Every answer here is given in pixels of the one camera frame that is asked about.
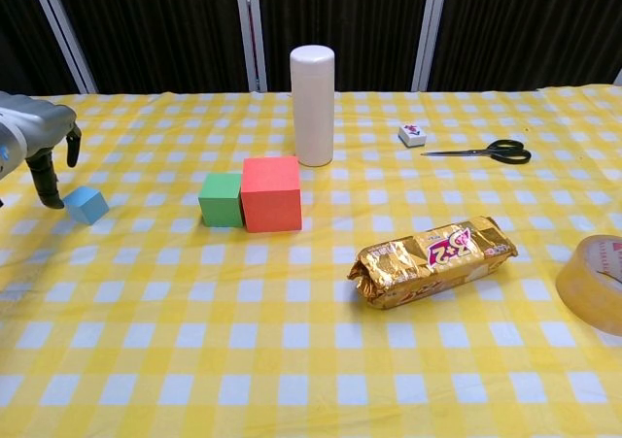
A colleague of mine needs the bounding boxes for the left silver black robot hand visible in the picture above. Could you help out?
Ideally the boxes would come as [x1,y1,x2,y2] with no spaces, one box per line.
[0,90,83,210]

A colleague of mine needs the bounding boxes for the small blue cube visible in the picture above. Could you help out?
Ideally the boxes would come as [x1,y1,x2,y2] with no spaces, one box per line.
[62,185,110,226]

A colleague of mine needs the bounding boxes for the green cube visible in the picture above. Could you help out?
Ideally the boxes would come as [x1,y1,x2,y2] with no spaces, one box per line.
[197,172,244,228]

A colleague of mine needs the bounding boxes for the large red cube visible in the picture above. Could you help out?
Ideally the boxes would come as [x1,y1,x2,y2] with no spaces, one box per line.
[240,155,303,234]

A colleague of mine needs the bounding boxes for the white cylindrical bottle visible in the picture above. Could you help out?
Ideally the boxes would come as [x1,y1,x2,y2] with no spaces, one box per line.
[289,44,336,168]

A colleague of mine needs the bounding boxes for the yellow white checkered tablecloth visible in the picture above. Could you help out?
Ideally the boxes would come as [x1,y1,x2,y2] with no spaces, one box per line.
[0,82,622,438]

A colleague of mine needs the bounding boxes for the white mahjong tile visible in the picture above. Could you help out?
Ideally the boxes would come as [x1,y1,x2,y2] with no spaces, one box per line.
[397,122,428,148]

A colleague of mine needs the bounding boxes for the gold foil biscuit packet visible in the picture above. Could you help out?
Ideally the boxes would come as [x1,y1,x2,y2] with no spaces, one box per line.
[346,215,519,312]

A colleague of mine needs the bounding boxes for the clear packing tape roll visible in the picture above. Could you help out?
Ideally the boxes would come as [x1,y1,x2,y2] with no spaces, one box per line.
[555,234,622,337]

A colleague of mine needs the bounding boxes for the aluminium frame post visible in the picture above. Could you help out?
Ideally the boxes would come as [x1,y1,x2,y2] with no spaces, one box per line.
[26,0,98,94]
[233,0,268,93]
[410,0,451,92]

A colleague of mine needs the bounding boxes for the black handled scissors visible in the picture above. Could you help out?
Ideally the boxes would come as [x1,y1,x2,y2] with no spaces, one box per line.
[420,139,533,166]

